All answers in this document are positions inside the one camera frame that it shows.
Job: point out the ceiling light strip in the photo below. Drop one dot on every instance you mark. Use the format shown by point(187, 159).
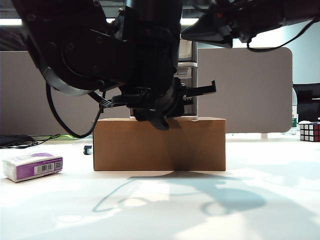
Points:
point(10, 22)

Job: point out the black plastic clip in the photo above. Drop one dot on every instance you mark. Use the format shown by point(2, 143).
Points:
point(88, 150)

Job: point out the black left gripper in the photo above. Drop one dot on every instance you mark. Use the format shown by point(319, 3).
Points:
point(160, 100)

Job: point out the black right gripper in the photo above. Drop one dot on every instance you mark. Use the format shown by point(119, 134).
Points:
point(250, 17)

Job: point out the transparent grey lowest drawer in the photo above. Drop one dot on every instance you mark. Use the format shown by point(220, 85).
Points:
point(192, 107)

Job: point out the transparent drawer under cabinet lid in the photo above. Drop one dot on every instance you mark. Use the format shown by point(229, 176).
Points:
point(186, 50)

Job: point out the brown cardboard box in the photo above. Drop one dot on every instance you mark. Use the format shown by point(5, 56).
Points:
point(140, 147)

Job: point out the clear plastic bottle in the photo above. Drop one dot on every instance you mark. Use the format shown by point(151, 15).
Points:
point(295, 125)

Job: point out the grey desk partition panel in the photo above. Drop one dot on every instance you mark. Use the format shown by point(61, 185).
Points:
point(250, 87)

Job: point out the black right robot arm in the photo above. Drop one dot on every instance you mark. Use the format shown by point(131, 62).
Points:
point(302, 10)

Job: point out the purple white napkin pack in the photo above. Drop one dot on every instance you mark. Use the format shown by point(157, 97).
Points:
point(32, 167)

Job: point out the green flat item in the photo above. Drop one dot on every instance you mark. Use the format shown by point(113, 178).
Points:
point(67, 136)

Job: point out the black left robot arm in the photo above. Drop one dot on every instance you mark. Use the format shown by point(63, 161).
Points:
point(75, 50)

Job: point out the rubik's cube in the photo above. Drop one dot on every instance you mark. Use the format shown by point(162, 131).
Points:
point(310, 132)

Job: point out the white partition foot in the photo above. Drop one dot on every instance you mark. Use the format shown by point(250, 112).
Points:
point(264, 136)

